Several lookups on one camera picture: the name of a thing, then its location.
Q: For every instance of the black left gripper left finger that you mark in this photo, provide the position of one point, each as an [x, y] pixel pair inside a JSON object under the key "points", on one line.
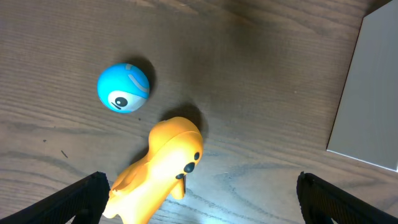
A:
{"points": [[81, 202]]}

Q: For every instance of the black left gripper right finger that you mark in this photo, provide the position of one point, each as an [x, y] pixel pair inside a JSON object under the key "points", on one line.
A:
{"points": [[322, 202]]}

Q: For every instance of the white cardboard box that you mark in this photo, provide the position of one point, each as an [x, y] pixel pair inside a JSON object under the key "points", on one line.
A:
{"points": [[365, 127]]}

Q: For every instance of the blue toy ball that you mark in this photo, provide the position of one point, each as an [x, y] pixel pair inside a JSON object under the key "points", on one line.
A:
{"points": [[123, 88]]}

